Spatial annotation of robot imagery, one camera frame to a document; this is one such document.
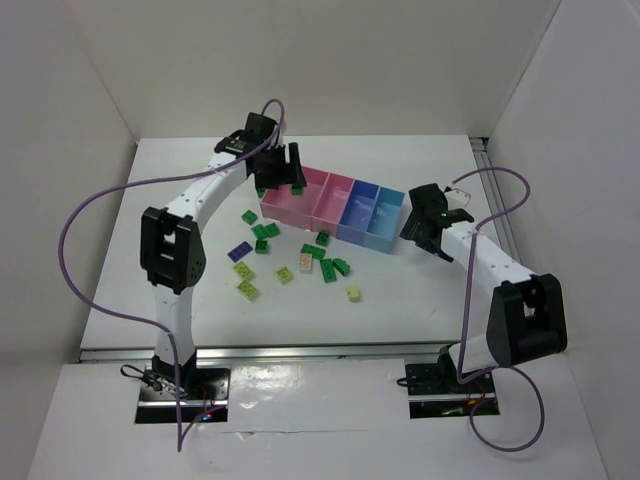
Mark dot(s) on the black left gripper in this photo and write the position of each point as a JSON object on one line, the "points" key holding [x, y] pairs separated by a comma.
{"points": [[278, 167]]}

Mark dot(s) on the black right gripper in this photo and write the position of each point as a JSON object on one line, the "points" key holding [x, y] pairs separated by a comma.
{"points": [[424, 226]]}

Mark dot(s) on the green lego brick pair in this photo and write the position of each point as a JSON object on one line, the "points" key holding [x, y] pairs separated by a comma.
{"points": [[260, 232], [272, 230]]}

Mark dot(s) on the large pink container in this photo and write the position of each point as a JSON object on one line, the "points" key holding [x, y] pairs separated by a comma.
{"points": [[295, 210]]}

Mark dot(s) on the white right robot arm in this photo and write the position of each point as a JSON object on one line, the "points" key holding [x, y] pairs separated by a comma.
{"points": [[526, 318]]}

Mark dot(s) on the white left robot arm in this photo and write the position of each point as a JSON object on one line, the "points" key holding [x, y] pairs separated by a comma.
{"points": [[172, 252]]}

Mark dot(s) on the green lego near containers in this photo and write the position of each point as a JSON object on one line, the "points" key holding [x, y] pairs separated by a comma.
{"points": [[323, 239]]}

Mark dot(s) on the light blue container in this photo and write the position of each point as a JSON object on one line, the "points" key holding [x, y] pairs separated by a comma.
{"points": [[380, 232]]}

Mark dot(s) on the small pink container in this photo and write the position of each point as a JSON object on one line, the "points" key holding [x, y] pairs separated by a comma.
{"points": [[331, 204]]}

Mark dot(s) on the green lego brick small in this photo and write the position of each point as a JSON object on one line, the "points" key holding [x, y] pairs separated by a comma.
{"points": [[262, 247]]}

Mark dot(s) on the purple lego brick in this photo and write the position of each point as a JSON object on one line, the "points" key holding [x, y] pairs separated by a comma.
{"points": [[237, 253]]}

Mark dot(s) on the purple blue container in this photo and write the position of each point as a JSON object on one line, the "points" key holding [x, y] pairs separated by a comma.
{"points": [[357, 212]]}

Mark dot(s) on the green flat lego brick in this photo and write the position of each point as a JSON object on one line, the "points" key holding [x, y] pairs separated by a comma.
{"points": [[315, 251]]}

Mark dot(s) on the tan lego brick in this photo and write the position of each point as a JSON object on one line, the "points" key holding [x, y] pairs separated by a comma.
{"points": [[305, 263]]}

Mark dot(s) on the lime lego brick middle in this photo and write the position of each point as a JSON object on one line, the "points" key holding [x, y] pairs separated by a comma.
{"points": [[284, 275]]}

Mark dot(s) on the lime lego brick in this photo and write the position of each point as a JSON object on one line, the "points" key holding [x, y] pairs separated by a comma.
{"points": [[353, 294], [284, 275], [243, 271], [248, 290]]}

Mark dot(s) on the lime lego brick upper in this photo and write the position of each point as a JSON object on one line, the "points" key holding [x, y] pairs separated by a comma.
{"points": [[243, 271]]}

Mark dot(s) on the green long lego brick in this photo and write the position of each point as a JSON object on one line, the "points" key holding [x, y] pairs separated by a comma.
{"points": [[328, 270]]}

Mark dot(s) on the lime lego brick right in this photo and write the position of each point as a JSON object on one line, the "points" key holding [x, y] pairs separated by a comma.
{"points": [[353, 294]]}

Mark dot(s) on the lime lego brick lower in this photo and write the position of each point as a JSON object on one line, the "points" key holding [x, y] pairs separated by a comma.
{"points": [[248, 290]]}

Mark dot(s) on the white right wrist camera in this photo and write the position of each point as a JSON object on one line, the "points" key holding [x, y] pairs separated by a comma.
{"points": [[456, 197]]}

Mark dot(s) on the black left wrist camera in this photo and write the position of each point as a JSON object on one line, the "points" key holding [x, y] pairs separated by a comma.
{"points": [[259, 131]]}

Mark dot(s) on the aluminium rail right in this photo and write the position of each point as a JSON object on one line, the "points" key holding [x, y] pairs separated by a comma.
{"points": [[493, 193]]}

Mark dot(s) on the aluminium rail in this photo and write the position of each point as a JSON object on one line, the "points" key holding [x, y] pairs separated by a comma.
{"points": [[493, 193], [284, 352]]}

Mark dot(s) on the aluminium rail front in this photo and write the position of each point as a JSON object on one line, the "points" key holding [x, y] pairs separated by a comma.
{"points": [[284, 352]]}

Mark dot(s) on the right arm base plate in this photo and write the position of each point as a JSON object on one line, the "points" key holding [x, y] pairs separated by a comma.
{"points": [[433, 392]]}

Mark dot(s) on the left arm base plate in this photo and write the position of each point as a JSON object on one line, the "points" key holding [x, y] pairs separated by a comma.
{"points": [[205, 394]]}

